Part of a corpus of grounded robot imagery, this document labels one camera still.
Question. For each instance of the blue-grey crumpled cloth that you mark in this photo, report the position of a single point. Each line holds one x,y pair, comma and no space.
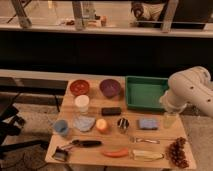
84,123

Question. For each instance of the purple bowl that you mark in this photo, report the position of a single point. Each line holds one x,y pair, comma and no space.
110,88

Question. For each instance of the dark red grape bunch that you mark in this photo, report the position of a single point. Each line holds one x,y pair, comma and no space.
175,153

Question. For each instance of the orange carrot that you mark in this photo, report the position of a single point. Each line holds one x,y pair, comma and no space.
116,154

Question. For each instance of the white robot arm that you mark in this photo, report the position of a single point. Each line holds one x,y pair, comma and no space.
190,86

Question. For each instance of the white cup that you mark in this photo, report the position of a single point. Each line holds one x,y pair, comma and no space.
82,103

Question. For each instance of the red bowl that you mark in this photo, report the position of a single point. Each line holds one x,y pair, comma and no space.
79,87

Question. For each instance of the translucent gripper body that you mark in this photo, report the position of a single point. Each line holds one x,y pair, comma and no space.
169,119

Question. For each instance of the green plastic tray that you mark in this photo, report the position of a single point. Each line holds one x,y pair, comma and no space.
143,93

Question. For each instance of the small metal grater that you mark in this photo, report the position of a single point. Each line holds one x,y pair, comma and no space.
60,155

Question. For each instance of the black office chair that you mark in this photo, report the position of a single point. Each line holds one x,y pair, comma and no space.
8,118

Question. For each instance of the blue sponge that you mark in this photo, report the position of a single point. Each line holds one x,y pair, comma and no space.
148,124

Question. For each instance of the black rectangular block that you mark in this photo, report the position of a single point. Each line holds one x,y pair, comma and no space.
111,111

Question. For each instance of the blue plastic cup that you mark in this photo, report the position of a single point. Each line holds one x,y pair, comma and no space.
61,127

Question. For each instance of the orange peach fruit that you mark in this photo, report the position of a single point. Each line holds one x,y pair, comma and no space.
102,126

